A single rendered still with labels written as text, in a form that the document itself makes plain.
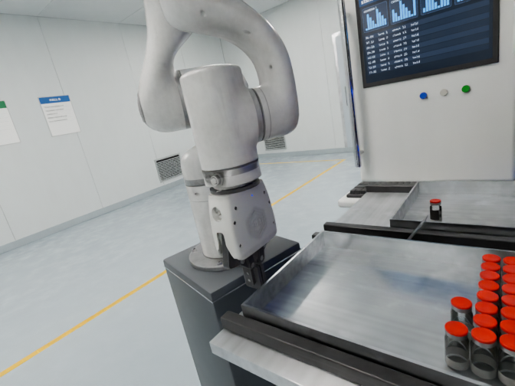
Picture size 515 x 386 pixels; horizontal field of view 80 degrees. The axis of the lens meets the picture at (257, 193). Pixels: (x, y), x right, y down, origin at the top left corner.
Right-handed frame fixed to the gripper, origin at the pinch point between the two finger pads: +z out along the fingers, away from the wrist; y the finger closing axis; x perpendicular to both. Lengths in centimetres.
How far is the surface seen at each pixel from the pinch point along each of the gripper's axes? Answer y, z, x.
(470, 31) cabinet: 88, -35, -22
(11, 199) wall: 70, 30, 481
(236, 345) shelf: -9.6, 4.5, -3.3
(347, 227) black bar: 25.9, 2.6, -5.0
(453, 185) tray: 54, 2, -21
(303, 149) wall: 544, 81, 310
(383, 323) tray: 1.8, 4.3, -19.3
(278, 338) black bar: -7.8, 2.5, -9.4
